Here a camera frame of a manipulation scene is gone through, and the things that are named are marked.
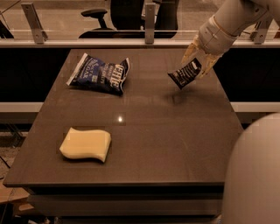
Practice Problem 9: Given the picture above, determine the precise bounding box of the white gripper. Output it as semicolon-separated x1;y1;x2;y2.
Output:
181;16;236;79

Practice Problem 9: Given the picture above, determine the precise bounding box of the black rxbar chocolate wrapper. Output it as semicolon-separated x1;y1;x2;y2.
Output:
168;58;202;89

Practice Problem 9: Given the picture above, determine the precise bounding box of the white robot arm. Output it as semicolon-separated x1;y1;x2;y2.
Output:
182;0;280;224

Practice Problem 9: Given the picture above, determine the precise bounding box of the yellow sponge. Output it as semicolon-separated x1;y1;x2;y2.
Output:
59;128;111;163

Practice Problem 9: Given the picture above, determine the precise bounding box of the black office chair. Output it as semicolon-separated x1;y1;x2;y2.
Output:
80;0;179;39

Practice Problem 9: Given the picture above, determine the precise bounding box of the blue kettle chips bag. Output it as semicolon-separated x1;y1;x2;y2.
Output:
66;53;130;95

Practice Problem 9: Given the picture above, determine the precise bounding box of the metal railing bar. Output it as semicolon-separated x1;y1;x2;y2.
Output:
0;38;280;49

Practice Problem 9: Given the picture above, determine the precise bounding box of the cardboard box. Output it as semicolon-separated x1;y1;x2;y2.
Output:
0;181;35;215

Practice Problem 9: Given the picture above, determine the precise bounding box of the right metal railing post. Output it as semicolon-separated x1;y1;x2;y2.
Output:
250;17;273;45

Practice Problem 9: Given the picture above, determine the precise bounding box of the metal railing post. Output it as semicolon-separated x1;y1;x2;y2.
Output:
145;3;156;45
21;3;48;44
250;17;273;45

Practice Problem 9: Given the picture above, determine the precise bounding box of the middle metal railing post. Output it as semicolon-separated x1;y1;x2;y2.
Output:
145;3;156;45

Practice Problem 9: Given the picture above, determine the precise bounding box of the left metal railing post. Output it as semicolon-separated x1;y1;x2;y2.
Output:
21;3;48;44

